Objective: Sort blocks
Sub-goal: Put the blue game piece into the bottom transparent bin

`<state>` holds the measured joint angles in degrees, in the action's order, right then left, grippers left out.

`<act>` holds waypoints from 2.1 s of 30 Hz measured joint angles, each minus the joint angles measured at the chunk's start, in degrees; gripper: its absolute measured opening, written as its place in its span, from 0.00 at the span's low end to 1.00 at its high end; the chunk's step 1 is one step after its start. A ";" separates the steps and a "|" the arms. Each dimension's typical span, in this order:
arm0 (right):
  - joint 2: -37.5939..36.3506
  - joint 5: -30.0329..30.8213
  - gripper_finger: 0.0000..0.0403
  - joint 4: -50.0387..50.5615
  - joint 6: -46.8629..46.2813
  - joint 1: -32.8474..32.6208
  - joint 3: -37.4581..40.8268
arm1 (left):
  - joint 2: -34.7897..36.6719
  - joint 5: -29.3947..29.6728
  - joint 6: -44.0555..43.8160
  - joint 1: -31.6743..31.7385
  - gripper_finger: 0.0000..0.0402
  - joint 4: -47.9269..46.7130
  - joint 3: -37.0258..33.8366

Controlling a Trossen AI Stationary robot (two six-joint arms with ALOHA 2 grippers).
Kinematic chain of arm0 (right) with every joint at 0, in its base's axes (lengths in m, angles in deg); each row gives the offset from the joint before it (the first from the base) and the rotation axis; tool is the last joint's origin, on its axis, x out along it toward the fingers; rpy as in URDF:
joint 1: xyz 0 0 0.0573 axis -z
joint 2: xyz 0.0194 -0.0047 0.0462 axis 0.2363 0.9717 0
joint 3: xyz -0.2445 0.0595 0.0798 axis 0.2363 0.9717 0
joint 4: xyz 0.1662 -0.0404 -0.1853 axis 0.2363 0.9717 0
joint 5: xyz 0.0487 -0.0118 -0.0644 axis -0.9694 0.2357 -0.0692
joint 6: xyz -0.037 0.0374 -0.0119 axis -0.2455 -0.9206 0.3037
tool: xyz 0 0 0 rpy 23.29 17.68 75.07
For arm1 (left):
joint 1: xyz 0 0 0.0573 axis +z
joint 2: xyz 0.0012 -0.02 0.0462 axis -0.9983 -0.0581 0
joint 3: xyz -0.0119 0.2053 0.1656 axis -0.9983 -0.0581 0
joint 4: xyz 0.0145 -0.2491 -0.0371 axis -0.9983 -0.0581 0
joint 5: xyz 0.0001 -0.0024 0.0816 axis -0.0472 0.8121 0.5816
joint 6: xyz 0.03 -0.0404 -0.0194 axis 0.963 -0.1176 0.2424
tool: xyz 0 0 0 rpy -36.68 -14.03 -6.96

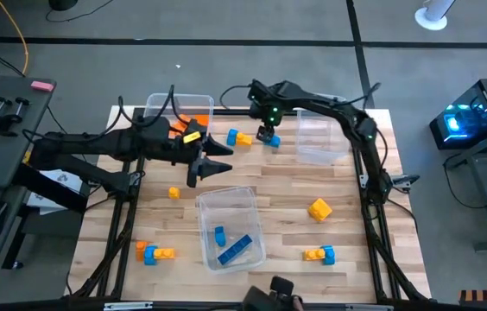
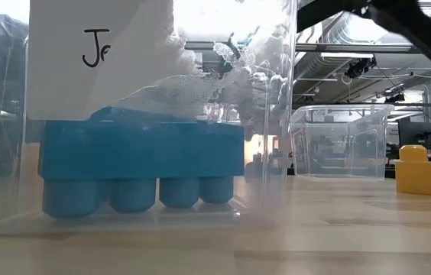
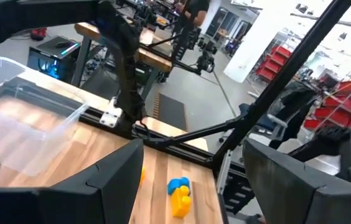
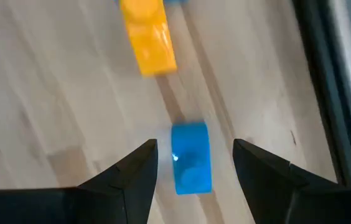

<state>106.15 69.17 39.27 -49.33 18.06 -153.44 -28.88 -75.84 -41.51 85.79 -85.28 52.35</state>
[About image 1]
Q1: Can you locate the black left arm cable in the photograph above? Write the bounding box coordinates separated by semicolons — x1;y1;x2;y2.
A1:
116;84;193;130

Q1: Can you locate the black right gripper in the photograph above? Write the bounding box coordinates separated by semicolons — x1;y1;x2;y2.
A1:
255;102;284;144

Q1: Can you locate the silver aluminium bracket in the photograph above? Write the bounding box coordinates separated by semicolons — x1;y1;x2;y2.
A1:
345;304;394;311
103;301;154;311

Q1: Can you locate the long blue toy block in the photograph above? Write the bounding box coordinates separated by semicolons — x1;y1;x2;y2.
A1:
217;234;254;266

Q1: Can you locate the yellow cable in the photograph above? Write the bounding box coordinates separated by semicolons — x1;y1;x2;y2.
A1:
0;0;30;77

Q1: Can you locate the black lit computer case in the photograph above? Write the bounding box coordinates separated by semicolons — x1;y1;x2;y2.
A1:
428;77;487;151

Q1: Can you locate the clear plastic bin with label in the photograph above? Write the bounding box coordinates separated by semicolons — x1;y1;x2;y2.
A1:
194;185;267;276

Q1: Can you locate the large yellow toy block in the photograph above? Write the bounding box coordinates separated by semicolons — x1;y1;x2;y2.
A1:
307;198;333;223

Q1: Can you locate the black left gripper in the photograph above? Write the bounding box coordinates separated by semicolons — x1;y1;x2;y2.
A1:
156;118;235;189

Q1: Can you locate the white printed paper sheet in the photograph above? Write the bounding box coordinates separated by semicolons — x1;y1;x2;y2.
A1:
25;168;92;216

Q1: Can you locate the black pole base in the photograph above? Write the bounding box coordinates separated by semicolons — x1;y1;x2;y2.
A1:
47;0;79;12

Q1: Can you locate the black clamp mount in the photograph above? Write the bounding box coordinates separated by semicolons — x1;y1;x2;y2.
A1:
0;96;31;138

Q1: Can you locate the white round stand base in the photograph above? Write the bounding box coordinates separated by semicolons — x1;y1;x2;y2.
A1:
414;0;456;31

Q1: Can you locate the black floor cable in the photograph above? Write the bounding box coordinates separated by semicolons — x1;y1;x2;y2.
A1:
44;0;115;23

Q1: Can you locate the pink eraser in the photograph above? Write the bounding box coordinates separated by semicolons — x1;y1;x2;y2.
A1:
30;79;55;93

